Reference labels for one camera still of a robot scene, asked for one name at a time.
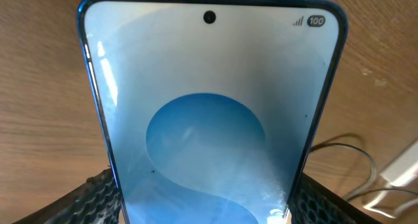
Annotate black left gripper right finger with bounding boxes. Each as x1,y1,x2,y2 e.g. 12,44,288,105
289,174,380,224

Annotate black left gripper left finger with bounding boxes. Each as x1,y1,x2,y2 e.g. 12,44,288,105
13,168,121,224

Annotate black USB charging cable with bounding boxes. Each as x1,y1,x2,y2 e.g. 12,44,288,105
309,142,418,202

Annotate blue Galaxy smartphone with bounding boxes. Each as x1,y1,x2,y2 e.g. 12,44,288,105
77,0,347,224

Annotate white power strip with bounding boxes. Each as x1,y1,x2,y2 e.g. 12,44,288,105
381,141,418,187

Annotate white power strip cord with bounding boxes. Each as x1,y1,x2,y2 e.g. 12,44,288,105
362,194,418,219

